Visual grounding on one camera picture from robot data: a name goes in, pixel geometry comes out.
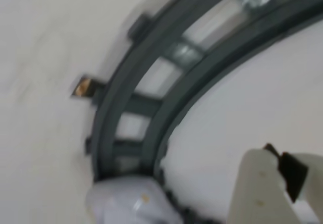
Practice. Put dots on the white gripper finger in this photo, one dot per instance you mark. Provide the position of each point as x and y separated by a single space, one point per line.
252 188
310 178

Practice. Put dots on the white Shinkansen toy locomotive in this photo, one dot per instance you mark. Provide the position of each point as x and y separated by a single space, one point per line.
121 203

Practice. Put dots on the grey circular toy train track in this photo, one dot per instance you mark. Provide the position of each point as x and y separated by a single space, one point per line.
108 108

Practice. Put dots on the small brass-faced track tab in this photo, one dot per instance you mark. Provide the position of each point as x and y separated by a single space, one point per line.
84 86

